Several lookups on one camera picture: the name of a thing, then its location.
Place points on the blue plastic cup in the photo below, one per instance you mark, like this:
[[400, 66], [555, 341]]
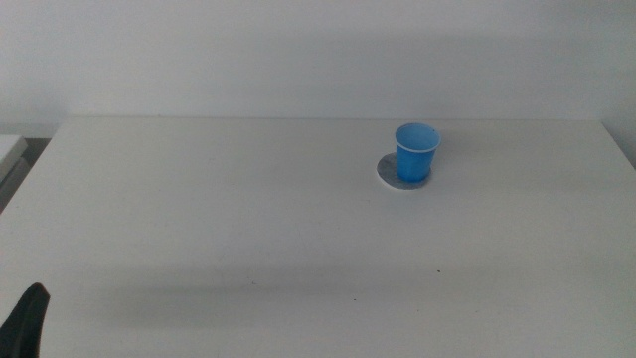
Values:
[[412, 161]]

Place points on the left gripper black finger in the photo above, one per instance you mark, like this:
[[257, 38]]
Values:
[[25, 328]]

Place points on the round grey cup mat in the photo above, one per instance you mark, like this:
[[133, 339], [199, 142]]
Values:
[[386, 171]]

